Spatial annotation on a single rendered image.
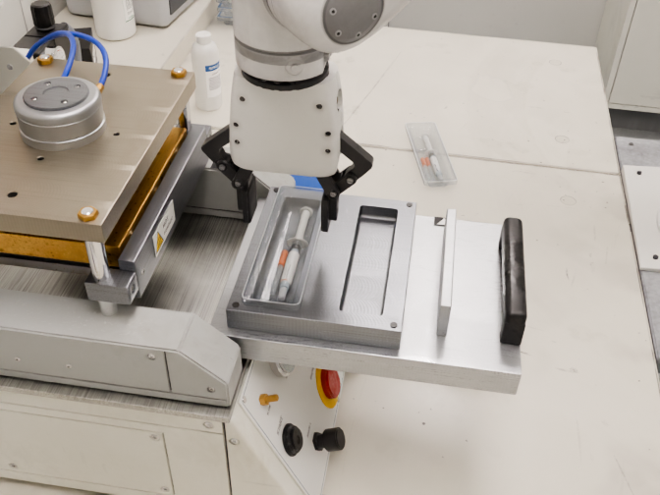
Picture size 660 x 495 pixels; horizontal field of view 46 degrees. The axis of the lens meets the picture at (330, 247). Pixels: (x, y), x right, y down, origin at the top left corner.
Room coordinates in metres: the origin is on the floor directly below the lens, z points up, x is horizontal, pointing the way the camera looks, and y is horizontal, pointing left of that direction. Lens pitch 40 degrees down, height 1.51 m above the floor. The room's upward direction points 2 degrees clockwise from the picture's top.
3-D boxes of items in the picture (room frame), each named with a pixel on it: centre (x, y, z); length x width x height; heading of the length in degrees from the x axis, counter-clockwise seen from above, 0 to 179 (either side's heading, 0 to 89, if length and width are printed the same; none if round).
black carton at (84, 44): (1.35, 0.48, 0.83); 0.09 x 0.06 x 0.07; 12
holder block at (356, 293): (0.61, 0.00, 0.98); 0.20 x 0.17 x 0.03; 172
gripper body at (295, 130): (0.61, 0.04, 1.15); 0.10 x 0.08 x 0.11; 82
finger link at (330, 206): (0.61, -0.01, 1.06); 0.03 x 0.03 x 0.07; 82
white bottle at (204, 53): (1.31, 0.24, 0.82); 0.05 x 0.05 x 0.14
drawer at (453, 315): (0.60, -0.05, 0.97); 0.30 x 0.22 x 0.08; 82
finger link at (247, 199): (0.62, 0.09, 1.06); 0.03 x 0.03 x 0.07; 82
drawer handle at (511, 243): (0.58, -0.18, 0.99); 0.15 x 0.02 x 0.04; 172
